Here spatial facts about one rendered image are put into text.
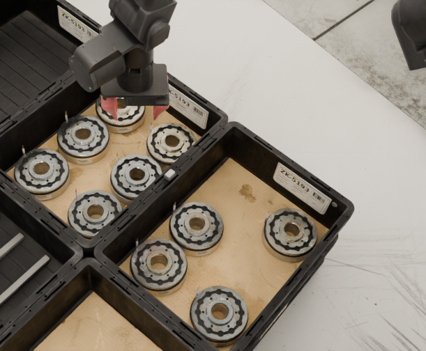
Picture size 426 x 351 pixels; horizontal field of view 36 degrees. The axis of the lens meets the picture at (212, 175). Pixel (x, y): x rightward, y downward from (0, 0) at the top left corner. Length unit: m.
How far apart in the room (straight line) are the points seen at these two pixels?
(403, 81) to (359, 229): 1.41
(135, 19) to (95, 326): 0.55
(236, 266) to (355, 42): 1.80
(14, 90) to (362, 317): 0.87
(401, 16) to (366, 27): 2.35
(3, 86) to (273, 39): 0.72
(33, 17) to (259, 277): 0.81
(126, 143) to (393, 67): 1.70
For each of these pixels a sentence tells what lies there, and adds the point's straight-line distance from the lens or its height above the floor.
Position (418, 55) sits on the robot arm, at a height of 1.52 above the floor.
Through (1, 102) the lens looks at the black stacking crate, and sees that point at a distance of 1.47.
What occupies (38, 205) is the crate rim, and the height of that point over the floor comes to 0.93.
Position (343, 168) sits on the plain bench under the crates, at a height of 0.70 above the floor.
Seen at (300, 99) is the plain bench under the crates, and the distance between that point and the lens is 1.69.
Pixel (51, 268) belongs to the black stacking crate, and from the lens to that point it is 1.25.
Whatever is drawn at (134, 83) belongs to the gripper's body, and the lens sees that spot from 1.03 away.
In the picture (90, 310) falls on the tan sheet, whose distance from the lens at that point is 1.21.
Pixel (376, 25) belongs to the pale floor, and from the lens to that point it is 3.03.
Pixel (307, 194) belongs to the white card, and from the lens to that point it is 1.30.
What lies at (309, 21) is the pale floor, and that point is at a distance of 2.94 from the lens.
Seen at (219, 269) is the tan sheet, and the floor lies 0.83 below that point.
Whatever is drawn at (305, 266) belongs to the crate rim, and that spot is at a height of 0.93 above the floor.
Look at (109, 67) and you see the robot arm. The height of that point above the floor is 1.25.
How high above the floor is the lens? 1.96
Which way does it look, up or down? 56 degrees down
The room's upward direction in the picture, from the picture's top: 12 degrees clockwise
